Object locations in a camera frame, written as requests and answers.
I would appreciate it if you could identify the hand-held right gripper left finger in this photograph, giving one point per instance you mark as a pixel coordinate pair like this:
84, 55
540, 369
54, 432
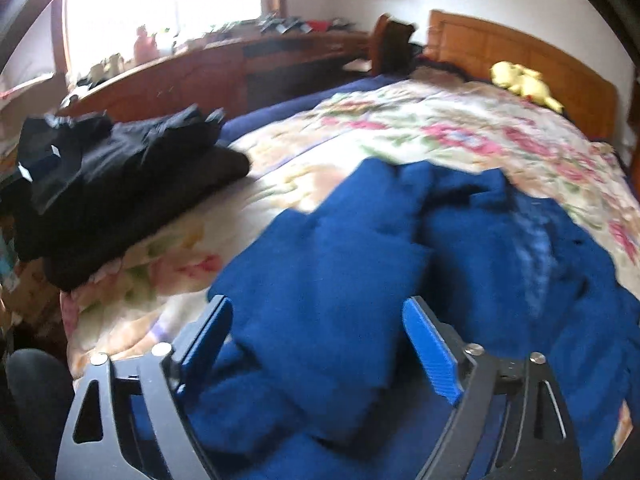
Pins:
209, 332

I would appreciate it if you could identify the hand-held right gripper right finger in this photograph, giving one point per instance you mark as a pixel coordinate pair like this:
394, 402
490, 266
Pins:
431, 352

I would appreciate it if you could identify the large blue garment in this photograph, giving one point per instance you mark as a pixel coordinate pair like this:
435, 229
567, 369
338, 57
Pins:
325, 260

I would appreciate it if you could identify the dark brown folded garment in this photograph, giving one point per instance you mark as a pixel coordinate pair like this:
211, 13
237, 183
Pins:
150, 220

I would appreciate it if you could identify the person's dark trouser leg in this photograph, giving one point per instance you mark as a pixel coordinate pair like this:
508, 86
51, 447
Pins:
35, 400

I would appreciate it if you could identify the navy bed sheet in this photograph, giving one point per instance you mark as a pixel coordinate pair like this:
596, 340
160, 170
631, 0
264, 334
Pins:
270, 117

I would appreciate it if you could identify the floral fleece blanket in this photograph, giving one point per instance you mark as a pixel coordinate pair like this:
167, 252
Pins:
450, 125

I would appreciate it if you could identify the long wooden desk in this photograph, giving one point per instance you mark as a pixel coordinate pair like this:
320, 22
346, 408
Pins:
200, 75

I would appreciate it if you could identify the yellow plush toy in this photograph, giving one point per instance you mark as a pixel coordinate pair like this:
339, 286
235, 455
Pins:
522, 82

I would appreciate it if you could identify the pink bottle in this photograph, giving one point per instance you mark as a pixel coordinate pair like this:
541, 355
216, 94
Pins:
146, 45

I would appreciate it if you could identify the wooden chair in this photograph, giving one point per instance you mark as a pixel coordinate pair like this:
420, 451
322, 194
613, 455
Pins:
395, 47

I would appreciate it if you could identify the row of small desk things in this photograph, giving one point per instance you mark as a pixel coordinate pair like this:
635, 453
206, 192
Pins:
295, 25

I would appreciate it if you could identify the wooden bed headboard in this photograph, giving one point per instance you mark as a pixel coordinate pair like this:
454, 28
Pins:
500, 40

